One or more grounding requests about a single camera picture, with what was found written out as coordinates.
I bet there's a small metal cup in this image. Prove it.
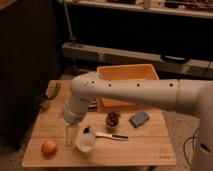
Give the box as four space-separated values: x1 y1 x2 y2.
39 98 50 111

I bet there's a green cucumber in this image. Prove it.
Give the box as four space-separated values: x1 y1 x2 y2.
48 82 61 100

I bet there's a yellow plastic bin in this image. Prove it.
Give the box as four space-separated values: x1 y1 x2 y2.
97 64 159 108

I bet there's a glass jar of nuts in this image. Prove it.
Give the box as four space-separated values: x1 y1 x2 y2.
105 112 120 129

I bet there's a red yellow apple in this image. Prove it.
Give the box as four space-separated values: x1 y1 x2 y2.
41 140 57 156

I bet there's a black striped bar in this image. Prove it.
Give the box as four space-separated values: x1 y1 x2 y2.
88 100 98 110

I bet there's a white paper cup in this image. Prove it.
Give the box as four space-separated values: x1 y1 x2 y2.
76 133 95 153

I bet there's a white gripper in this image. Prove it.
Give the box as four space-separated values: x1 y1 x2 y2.
63 98 89 146

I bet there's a black cable on floor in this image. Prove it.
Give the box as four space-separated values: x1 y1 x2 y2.
183 128 201 168

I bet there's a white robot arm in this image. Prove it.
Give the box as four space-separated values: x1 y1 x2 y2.
64 72 213 171

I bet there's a grey wall shelf rail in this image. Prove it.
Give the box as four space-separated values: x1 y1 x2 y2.
62 42 213 79

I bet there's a blue sponge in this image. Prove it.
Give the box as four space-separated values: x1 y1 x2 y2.
129 112 150 128

